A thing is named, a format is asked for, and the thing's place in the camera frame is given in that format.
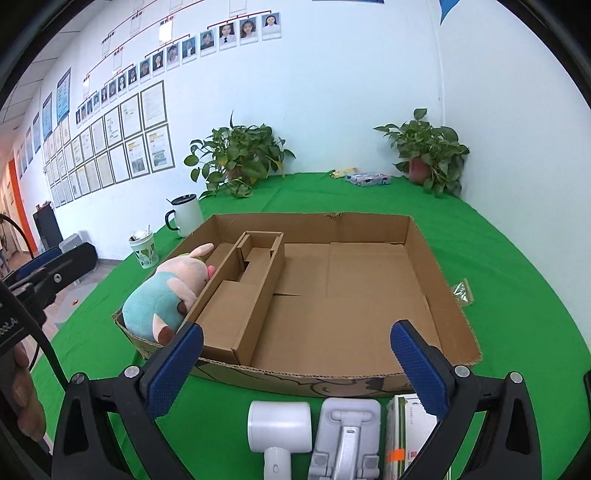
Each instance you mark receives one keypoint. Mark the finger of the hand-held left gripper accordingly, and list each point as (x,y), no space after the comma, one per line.
(39,261)
(60,274)

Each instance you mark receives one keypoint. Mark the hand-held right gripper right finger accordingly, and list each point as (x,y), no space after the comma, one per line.
(420,369)

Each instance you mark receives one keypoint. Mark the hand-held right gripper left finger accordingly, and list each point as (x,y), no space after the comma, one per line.
(175,369)

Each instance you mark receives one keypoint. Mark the white green medicine box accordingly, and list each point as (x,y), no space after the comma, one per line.
(401,438)

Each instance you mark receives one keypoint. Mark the narrow brown cardboard box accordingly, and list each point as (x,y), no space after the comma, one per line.
(231,314)

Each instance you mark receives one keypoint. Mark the pink pig plush toy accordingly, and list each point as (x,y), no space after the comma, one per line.
(161,290)

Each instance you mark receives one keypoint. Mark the large cardboard box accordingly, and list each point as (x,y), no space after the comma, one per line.
(360,314)

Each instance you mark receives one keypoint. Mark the grey folding phone stand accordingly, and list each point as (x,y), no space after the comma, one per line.
(346,443)

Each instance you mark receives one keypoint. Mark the white hair dryer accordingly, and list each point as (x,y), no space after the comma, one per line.
(277,424)

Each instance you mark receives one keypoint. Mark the person's left hand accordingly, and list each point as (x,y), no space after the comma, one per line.
(27,401)

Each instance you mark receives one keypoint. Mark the black cabinet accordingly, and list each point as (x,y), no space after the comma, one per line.
(47,226)

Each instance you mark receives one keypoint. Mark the grey plastic stool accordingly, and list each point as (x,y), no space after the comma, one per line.
(73,241)

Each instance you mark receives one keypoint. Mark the leaf patterned paper cup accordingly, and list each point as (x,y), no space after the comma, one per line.
(144,249)

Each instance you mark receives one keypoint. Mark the small clear plastic packet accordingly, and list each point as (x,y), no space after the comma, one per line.
(462,291)

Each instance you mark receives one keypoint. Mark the green tablecloth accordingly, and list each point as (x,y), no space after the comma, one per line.
(508,277)

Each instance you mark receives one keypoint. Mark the white mug with black lid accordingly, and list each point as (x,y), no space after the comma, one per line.
(187,217)

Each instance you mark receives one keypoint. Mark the group of framed certificates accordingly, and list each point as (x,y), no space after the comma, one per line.
(134,138)

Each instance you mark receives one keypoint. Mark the tissue packet bundle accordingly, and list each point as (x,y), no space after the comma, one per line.
(369,180)

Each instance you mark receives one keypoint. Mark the yellow packet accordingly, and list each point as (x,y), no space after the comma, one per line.
(344,173)

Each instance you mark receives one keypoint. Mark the bushy potted green plant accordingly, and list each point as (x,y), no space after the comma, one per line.
(240,157)

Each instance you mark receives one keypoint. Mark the potted plant in red pot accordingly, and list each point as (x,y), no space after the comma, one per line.
(425,152)

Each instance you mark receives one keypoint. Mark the row of portrait photos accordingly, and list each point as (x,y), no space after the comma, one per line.
(207,44)

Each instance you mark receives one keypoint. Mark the row of blue wall posters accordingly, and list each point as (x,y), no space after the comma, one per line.
(63,94)

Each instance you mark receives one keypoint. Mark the blue wall banner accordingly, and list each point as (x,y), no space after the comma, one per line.
(450,9)

